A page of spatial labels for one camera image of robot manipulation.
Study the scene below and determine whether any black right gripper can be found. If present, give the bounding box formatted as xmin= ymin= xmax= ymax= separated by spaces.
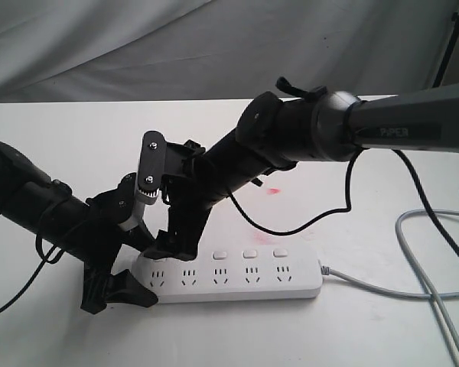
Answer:
xmin=141 ymin=141 xmax=220 ymax=261

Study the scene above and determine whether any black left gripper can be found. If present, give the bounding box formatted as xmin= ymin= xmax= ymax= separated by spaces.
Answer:
xmin=67 ymin=173 xmax=158 ymax=314

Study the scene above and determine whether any white five-outlet power strip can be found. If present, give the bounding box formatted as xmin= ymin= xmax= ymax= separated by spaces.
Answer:
xmin=132 ymin=245 xmax=323 ymax=304

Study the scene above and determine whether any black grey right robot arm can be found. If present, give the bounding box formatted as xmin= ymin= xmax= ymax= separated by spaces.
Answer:
xmin=138 ymin=78 xmax=459 ymax=261

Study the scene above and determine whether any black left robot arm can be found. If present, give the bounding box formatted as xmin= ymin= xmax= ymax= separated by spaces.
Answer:
xmin=0 ymin=141 xmax=158 ymax=314

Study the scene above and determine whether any grey backdrop cloth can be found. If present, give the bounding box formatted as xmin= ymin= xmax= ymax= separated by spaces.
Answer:
xmin=0 ymin=1 xmax=459 ymax=102

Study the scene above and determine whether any black tripod stand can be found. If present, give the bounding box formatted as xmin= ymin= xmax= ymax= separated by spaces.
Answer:
xmin=431 ymin=10 xmax=459 ymax=88

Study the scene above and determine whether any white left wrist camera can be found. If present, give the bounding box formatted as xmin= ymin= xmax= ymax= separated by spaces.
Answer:
xmin=119 ymin=191 xmax=158 ymax=232

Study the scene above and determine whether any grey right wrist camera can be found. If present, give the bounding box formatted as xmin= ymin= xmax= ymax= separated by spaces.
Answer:
xmin=135 ymin=131 xmax=167 ymax=205

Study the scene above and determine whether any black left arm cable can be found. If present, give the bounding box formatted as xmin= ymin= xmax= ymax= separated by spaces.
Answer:
xmin=0 ymin=213 xmax=89 ymax=320

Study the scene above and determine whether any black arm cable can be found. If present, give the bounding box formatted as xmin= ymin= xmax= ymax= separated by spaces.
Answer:
xmin=225 ymin=147 xmax=459 ymax=284
xmin=0 ymin=213 xmax=89 ymax=320

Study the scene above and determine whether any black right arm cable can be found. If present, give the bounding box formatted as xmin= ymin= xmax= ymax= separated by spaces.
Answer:
xmin=225 ymin=147 xmax=459 ymax=284

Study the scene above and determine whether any grey power cord with plug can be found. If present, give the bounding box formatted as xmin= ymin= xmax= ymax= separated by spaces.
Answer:
xmin=317 ymin=182 xmax=459 ymax=367

